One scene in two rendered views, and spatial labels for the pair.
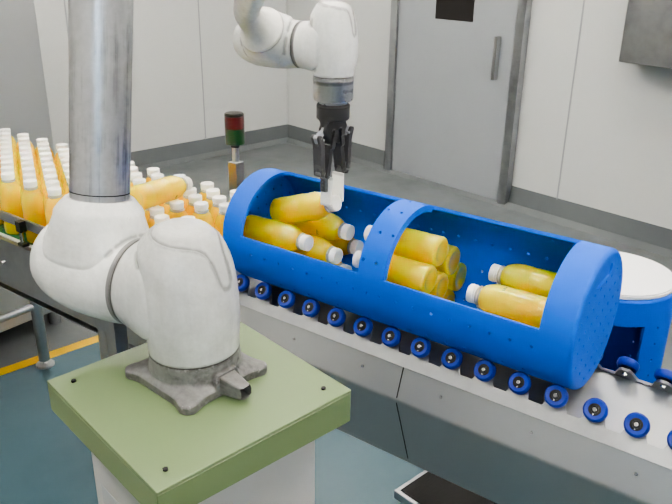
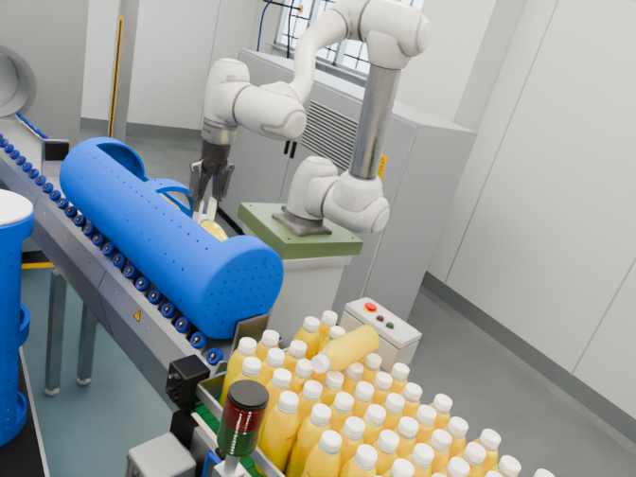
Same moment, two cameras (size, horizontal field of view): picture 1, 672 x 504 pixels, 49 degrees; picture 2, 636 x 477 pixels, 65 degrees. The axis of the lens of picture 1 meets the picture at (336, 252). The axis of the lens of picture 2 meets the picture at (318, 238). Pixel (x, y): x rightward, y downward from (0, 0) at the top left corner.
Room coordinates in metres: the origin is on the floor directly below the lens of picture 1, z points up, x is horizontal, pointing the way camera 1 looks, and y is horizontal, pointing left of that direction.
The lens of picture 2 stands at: (2.92, 0.40, 1.77)
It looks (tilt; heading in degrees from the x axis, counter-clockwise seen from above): 22 degrees down; 183
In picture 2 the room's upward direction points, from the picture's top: 16 degrees clockwise
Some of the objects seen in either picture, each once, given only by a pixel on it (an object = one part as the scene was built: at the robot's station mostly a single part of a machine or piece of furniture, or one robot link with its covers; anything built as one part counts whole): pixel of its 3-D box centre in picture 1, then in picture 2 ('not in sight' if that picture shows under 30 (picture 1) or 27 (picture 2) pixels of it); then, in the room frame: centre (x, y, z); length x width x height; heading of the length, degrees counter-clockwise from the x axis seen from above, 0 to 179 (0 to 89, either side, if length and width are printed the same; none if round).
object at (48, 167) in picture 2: not in sight; (55, 158); (1.01, -0.84, 1.00); 0.10 x 0.04 x 0.15; 144
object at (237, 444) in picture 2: (234, 135); (239, 429); (2.32, 0.33, 1.18); 0.06 x 0.06 x 0.05
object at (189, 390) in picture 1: (202, 363); (300, 216); (1.08, 0.22, 1.09); 0.22 x 0.18 x 0.06; 48
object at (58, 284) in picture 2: not in sight; (55, 335); (1.24, -0.65, 0.31); 0.06 x 0.06 x 0.63; 54
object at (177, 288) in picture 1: (184, 285); (314, 185); (1.09, 0.25, 1.23); 0.18 x 0.16 x 0.22; 64
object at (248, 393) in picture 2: (234, 137); (238, 432); (2.32, 0.33, 1.18); 0.06 x 0.06 x 0.16
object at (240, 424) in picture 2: (234, 122); (245, 407); (2.32, 0.33, 1.23); 0.06 x 0.06 x 0.04
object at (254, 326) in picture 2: not in sight; (247, 336); (1.80, 0.24, 0.99); 0.10 x 0.02 x 0.12; 144
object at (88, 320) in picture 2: not in sight; (88, 326); (1.12, -0.57, 0.31); 0.06 x 0.06 x 0.63; 54
